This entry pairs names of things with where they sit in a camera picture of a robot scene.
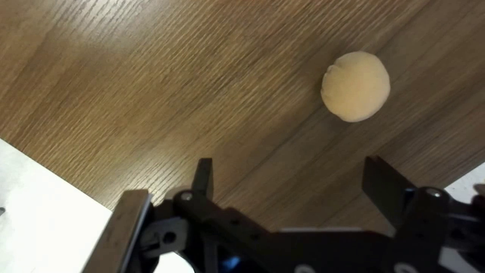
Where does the beige round toy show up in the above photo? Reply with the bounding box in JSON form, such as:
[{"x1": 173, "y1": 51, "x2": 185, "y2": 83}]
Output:
[{"x1": 320, "y1": 48, "x2": 392, "y2": 124}]

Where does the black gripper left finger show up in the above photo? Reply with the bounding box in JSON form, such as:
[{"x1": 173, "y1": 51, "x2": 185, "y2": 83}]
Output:
[{"x1": 191, "y1": 156, "x2": 215, "y2": 203}]

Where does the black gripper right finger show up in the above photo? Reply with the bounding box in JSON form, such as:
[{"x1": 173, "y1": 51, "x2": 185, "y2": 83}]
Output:
[{"x1": 361, "y1": 154, "x2": 418, "y2": 230}]

